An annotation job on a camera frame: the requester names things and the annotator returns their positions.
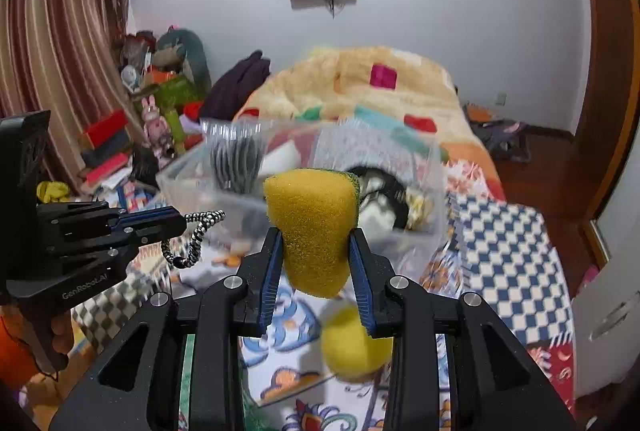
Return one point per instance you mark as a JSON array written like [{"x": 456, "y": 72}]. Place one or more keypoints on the yellow cloth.
[{"x": 52, "y": 191}]

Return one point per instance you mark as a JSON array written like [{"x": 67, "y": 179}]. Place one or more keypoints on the black and white cloth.
[{"x": 385, "y": 198}]

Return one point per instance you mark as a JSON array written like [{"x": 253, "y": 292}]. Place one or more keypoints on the colourful printed bed sheet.
[{"x": 300, "y": 391}]

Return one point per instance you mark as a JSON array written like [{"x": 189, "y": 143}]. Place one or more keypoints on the wooden door frame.
[{"x": 612, "y": 86}]

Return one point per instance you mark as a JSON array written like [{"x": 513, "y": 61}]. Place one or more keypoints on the dark purple garment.
[{"x": 235, "y": 86}]

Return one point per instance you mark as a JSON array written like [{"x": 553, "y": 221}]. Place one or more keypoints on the wall socket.
[{"x": 500, "y": 99}]

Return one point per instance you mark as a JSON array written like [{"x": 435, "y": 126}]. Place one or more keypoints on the stack of red boxes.
[{"x": 107, "y": 141}]

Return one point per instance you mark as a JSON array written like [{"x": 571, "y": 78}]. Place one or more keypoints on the blue and white checkered cloth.
[{"x": 510, "y": 261}]

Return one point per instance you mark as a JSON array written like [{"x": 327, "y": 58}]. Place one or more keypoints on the pink rabbit toy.
[{"x": 156, "y": 128}]

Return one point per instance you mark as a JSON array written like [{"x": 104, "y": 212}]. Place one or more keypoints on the fluffy yellow patchwork blanket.
[{"x": 350, "y": 86}]

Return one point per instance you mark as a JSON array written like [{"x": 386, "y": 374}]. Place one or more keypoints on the white door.
[{"x": 612, "y": 311}]

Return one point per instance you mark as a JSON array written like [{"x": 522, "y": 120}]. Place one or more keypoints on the grey green plush toy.
[{"x": 190, "y": 48}]

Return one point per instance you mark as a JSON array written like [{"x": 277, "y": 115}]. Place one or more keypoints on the green box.
[{"x": 175, "y": 93}]

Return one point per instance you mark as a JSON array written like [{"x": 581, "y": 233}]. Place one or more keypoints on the clear plastic storage box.
[{"x": 235, "y": 216}]

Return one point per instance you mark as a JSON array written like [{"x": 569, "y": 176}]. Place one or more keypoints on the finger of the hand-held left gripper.
[
  {"x": 145, "y": 220},
  {"x": 125, "y": 242}
]

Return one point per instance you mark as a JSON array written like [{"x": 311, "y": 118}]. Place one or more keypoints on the yellow sponge with green pad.
[{"x": 310, "y": 231}]

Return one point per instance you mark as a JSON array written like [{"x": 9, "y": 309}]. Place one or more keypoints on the zebra striped cloth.
[{"x": 237, "y": 163}]

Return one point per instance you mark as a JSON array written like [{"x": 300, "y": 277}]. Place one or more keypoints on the person's left hand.
[{"x": 62, "y": 336}]

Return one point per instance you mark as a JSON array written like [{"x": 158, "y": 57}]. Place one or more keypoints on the white foam block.
[{"x": 282, "y": 158}]

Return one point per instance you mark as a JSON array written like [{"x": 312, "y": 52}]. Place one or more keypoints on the striped brown curtain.
[{"x": 55, "y": 36}]

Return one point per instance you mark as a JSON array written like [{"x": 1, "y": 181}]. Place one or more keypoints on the pile of dark clothes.
[{"x": 500, "y": 133}]

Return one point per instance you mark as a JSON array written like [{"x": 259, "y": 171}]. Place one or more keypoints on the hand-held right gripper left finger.
[{"x": 270, "y": 271}]

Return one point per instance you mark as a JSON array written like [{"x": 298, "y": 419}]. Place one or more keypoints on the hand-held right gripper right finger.
[{"x": 361, "y": 281}]

